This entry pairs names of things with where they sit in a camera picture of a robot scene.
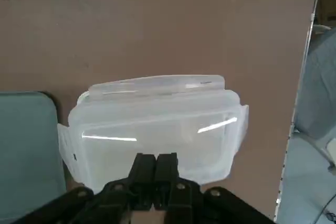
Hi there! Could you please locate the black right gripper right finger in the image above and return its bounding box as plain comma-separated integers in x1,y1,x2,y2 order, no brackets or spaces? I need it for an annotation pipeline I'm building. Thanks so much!
154,152,274,224

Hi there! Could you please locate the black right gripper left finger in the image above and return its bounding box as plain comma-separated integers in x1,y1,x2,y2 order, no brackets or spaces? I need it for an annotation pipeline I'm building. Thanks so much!
15,153,158,224

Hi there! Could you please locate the clear plastic container lid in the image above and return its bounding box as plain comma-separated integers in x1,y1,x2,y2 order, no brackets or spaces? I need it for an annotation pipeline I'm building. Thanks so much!
57,74,250,193

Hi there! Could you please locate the dark grey square tray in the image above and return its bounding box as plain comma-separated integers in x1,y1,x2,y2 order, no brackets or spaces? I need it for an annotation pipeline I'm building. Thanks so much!
0,91,67,209

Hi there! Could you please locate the aluminium table edge rail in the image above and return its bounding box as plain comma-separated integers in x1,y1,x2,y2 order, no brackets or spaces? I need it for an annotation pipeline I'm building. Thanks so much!
272,0,323,222

